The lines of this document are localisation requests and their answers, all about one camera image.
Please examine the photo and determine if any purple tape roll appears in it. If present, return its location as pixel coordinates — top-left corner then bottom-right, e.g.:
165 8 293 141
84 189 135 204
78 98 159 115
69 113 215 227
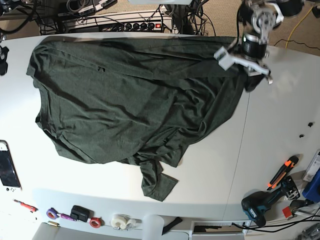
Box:
46 207 59 220

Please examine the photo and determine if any red screwdriver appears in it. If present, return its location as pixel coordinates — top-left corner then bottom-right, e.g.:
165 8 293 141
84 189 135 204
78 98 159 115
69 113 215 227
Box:
13 199 38 213

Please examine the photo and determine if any dark green t-shirt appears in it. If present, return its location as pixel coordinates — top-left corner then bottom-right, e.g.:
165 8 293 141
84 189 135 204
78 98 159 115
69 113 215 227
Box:
26 37 248 201

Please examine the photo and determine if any red tape roll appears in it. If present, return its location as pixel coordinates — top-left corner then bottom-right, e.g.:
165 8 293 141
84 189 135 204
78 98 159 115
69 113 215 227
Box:
89 217 102 229

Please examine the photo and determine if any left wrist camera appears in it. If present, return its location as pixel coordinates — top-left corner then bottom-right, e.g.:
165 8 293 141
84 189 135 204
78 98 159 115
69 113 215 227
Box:
213 46 235 71

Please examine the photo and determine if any blue box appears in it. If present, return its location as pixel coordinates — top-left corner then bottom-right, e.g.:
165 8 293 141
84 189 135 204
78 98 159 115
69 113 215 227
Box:
302 166 320 203

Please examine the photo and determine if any white handheld game console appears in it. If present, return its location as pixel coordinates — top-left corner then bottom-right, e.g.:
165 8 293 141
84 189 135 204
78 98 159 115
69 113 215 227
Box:
0 140 22 193

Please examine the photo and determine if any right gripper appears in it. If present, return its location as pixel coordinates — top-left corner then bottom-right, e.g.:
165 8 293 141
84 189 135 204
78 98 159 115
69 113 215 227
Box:
0 46 9 76

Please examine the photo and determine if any black power strip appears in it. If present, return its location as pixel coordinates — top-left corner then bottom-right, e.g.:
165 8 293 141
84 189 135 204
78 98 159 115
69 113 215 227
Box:
68 21 171 33

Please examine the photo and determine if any white tape dispenser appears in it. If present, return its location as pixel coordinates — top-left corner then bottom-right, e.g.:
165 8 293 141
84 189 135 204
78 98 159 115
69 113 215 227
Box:
110 214 142 231

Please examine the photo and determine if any red square tag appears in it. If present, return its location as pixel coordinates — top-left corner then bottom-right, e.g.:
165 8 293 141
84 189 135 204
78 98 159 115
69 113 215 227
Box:
282 206 294 219

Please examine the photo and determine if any yellow extension cable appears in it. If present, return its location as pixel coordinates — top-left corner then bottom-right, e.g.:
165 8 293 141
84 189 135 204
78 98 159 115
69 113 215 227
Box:
285 6 320 49

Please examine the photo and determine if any black action camera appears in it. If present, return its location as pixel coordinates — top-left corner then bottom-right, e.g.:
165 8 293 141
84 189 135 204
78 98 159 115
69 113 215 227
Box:
70 205 94 223

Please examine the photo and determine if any orange black utility knife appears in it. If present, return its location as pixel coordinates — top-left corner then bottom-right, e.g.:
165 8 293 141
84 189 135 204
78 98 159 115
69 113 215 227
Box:
266 155 299 191

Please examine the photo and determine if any teal black power drill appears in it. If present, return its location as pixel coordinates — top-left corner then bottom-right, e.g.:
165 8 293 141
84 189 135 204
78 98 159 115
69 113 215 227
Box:
241 176 300 228

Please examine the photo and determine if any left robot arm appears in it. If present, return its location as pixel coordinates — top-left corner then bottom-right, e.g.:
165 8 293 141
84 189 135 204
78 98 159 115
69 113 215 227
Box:
227 0 305 67

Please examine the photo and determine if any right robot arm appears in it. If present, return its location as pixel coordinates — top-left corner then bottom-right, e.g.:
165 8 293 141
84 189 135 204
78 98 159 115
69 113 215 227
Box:
0 0 39 76

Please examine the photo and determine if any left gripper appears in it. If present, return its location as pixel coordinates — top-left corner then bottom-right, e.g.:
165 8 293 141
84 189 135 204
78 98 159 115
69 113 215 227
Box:
231 34 273 92

